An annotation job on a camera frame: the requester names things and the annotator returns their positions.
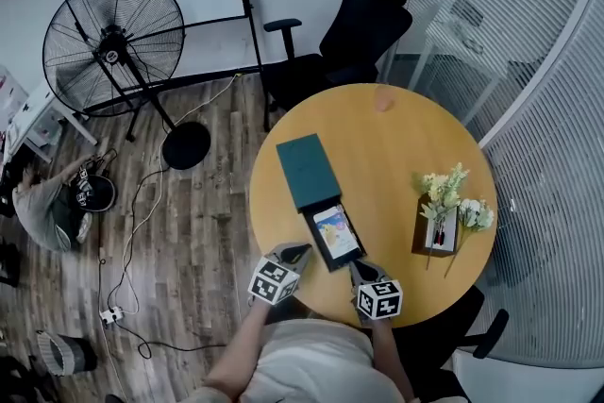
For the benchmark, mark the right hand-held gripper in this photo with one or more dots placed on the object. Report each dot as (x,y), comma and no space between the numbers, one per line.
(380,299)

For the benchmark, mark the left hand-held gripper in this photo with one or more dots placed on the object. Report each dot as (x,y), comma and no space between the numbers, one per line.
(273,280)

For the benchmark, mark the white and blue printed packet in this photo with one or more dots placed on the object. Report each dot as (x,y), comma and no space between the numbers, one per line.
(335,233)

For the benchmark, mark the teal sliding box with tray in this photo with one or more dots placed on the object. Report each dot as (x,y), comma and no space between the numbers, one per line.
(307,170)

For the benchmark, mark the person's right forearm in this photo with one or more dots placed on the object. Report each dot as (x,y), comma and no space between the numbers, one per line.
(389,354)

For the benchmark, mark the person's left forearm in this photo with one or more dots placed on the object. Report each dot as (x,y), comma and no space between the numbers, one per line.
(240,344)

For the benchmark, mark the brown wooden pen holder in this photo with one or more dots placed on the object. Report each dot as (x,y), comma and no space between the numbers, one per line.
(420,236)

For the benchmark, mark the red black pen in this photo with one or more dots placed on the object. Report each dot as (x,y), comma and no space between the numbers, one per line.
(442,234)
(437,235)

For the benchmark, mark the black armrest office chair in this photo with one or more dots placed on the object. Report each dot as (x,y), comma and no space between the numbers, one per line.
(424,344)

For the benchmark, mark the person's light grey shirt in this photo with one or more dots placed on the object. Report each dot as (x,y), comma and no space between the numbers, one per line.
(316,368)

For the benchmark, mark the yellow artificial flowers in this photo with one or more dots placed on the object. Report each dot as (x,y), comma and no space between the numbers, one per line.
(443,189)

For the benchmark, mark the white artificial flowers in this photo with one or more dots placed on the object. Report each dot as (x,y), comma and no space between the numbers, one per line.
(476,212)

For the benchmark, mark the white power strip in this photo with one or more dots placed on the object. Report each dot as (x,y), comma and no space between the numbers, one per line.
(111,315)

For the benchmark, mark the black round bag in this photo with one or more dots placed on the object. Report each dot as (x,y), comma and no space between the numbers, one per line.
(101,193)

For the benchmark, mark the black high-back office chair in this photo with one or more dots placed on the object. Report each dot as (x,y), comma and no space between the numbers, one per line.
(363,23)

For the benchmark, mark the white metal-legged table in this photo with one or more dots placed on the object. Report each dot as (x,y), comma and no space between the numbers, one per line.
(453,42)

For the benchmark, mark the grey waste bin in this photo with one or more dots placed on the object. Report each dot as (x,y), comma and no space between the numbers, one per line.
(66,354)

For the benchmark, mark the black standing fan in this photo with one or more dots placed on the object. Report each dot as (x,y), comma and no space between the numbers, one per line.
(113,47)

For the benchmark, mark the white desk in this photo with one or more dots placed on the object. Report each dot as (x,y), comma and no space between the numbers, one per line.
(38,108)

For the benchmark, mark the white appliance with red label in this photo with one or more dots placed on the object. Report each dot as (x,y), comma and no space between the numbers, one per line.
(9,94)

